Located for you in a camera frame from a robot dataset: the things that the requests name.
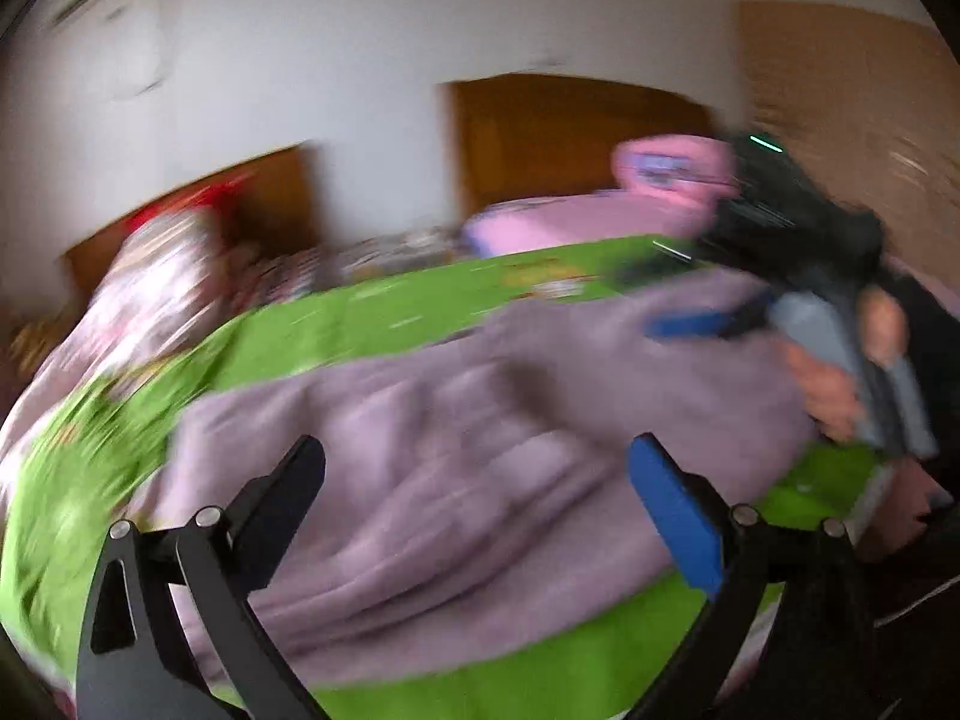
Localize green bed cloth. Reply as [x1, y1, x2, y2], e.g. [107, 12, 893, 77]
[0, 236, 886, 720]

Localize pink bed sheet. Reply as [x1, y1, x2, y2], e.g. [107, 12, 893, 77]
[461, 191, 722, 254]

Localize red pillow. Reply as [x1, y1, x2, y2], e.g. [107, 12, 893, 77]
[124, 180, 248, 235]

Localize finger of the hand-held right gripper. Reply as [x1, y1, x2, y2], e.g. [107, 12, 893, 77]
[615, 238, 722, 291]
[645, 298, 778, 341]

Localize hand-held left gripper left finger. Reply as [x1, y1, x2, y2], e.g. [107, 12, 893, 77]
[75, 433, 331, 720]

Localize mauve pants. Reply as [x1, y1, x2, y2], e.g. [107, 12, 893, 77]
[131, 270, 818, 683]

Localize person's right hand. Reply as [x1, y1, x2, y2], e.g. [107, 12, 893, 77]
[784, 289, 907, 443]

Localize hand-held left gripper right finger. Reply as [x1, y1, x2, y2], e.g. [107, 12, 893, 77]
[622, 433, 882, 720]

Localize zigzag patterned quilt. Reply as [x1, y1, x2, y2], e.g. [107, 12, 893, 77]
[82, 210, 235, 361]

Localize pink folded quilt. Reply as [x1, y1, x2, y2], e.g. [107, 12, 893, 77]
[609, 133, 740, 207]

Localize ribbed wooden headboard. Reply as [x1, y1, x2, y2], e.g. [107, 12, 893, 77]
[442, 73, 713, 222]

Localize plain wooden headboard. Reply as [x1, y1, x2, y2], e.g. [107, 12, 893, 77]
[64, 144, 323, 286]

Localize nightstand with floral cover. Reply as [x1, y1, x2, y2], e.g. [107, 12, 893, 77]
[330, 229, 466, 272]

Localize light wooden wardrobe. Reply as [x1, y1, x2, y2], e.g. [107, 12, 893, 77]
[739, 0, 960, 293]

